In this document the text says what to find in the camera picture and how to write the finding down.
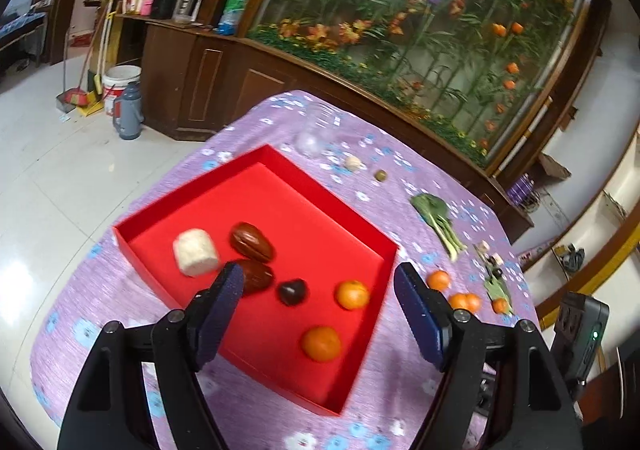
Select orange mandarin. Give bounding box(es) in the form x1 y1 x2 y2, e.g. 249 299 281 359
448 293 469 310
335 280 370 310
465 293 483 314
425 270 450 293
491 298 510 314
302 326 342 362

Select beige cake block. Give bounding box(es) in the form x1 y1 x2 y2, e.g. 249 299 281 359
172 229 220 277

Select red date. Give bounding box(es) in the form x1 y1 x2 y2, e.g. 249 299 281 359
230 222 276 263
235 259 274 296

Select red date front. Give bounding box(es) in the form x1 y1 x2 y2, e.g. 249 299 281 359
230 222 276 263

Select dark plum front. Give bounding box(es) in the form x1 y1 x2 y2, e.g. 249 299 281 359
277 279 309 307

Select orange mandarin on leaf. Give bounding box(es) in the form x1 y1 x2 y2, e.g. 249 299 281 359
491 298 510 314

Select green leaf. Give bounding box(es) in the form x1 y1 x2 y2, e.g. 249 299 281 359
475 246 514 317

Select small beige piece right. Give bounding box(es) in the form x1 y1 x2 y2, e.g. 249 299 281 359
478 241 490 253

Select bok choy stalk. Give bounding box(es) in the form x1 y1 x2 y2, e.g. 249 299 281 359
409 193 466 262

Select red shallow box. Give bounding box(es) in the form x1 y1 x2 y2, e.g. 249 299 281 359
114 145 397 416

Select purple floral tablecloth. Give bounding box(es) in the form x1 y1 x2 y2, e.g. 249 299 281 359
30 90 535 449

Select purple bottles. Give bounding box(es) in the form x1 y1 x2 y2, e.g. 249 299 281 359
506 173 535 206

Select small green olive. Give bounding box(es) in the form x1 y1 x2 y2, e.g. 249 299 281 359
374 170 387 182

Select small beige piece by cup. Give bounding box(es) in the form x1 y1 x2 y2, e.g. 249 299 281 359
344 155 362 173

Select grey thermos jug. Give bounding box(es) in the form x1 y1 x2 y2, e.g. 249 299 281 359
113 81 144 140

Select clear plastic cup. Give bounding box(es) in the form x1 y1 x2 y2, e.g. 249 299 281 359
294 103 340 158

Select wooden cabinet counter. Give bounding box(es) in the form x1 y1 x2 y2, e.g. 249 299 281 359
112 15 534 241

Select broom and dustpan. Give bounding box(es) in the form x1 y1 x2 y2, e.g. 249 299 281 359
56 0 114 117

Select white plastic bucket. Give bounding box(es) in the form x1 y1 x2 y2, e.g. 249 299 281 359
102 65 141 116

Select green water bottle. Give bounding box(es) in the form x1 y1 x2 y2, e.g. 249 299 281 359
216 0 247 36

